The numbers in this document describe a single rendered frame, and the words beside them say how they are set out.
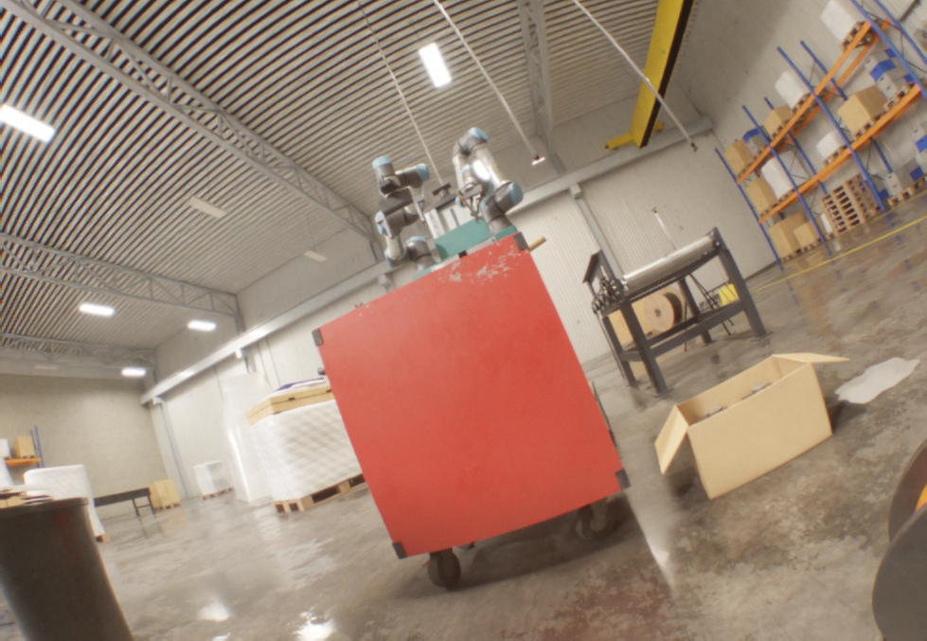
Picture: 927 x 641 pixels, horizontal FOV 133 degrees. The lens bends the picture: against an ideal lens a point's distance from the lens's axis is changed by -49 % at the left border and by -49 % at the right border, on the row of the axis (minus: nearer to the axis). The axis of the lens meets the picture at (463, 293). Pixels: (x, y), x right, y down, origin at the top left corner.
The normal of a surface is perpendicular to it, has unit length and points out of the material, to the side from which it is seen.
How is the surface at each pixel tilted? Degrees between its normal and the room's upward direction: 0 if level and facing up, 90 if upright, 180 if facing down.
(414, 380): 90
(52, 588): 94
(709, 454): 90
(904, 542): 90
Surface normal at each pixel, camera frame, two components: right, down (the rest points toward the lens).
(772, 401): -0.39, -0.08
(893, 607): -0.84, 0.22
